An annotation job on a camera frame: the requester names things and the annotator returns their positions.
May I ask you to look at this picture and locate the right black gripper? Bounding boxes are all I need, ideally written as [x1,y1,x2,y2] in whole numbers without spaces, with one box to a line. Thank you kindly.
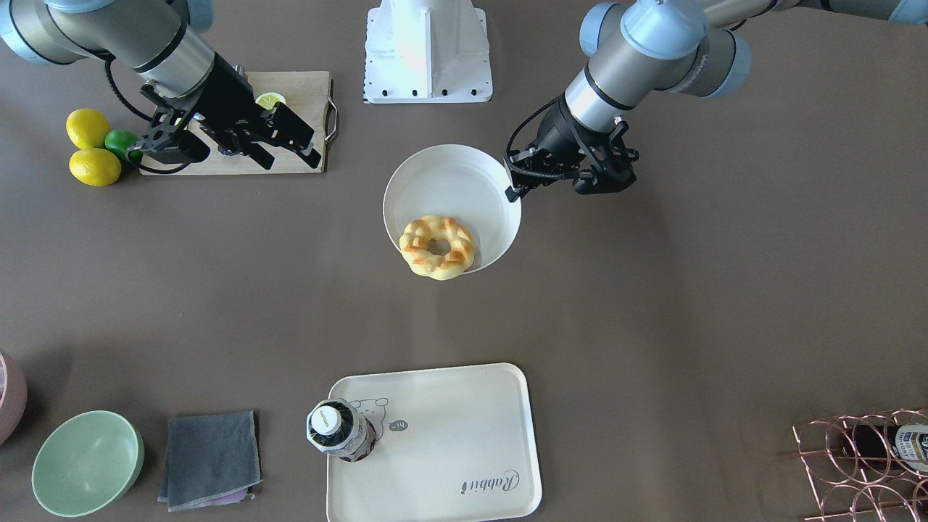
[185,55,322,170]

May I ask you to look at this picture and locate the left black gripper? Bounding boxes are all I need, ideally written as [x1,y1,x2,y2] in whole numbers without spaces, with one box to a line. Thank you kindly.
[506,94,602,202]

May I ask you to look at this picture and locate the white round plate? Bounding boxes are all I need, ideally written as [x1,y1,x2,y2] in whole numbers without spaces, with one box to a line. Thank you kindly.
[382,144,523,275]

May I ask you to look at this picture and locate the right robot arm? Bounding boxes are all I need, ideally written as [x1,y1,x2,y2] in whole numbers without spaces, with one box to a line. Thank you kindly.
[2,1,322,174]

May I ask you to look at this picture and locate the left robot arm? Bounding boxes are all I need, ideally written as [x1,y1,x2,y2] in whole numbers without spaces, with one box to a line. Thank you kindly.
[504,1,927,202]

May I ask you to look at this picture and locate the braided glazed donut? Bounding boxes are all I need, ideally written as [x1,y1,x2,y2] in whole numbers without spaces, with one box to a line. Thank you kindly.
[398,214,476,281]

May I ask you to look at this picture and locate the cream serving tray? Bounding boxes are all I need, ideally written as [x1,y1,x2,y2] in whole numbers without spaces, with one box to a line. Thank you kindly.
[327,362,543,521]

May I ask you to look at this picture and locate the half lemon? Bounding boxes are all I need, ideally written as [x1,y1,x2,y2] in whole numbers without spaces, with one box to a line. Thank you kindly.
[255,91,287,110]

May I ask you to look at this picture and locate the wooden cutting board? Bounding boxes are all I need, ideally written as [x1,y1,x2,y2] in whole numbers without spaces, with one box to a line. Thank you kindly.
[175,70,338,176]

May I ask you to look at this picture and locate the green lime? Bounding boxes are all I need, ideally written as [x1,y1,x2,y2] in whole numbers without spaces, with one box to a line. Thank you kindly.
[104,129,143,165]

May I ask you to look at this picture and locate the yellow lemon lower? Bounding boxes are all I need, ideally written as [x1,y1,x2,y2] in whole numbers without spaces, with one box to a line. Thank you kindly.
[69,148,122,187]

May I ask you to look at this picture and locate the yellow lemon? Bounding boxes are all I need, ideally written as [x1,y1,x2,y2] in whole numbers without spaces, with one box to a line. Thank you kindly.
[69,148,122,187]
[65,108,112,151]

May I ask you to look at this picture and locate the yellow lemon upper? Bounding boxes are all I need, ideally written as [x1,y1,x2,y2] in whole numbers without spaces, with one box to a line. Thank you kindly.
[65,108,112,151]

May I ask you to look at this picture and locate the dark tea bottle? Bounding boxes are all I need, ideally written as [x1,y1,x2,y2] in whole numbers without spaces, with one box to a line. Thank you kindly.
[306,399,376,462]

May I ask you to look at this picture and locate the grey folded cloth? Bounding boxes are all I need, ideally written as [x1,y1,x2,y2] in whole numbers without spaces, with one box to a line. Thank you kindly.
[158,410,262,513]

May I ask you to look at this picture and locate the pink bowl with ice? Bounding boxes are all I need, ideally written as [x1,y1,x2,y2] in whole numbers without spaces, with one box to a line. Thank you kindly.
[1,350,28,444]

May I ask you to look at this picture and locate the green bowl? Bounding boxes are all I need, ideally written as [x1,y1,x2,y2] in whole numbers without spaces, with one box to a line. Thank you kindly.
[32,410,145,518]

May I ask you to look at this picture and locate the bottle in rack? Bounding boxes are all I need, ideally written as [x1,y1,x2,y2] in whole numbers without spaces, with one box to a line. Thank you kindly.
[841,423,927,476]

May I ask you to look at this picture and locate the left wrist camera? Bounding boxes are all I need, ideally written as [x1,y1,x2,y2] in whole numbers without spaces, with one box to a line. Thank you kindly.
[571,117,639,195]

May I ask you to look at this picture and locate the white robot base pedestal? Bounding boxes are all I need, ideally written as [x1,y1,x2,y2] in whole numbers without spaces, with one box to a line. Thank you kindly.
[362,1,494,104]

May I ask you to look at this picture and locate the copper wire bottle rack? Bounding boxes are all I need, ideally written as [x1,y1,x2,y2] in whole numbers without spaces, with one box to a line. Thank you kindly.
[792,407,926,521]

